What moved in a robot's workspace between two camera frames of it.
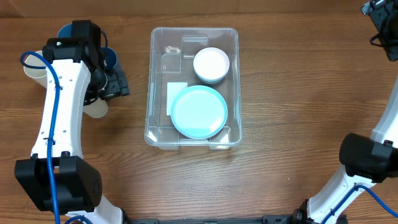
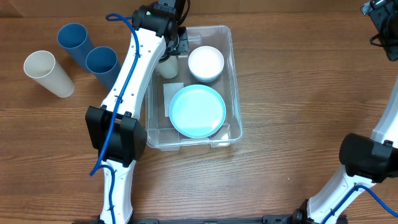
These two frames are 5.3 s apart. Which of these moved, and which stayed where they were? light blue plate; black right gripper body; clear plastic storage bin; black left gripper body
Moved: black left gripper body
Stayed: black right gripper body; light blue plate; clear plastic storage bin
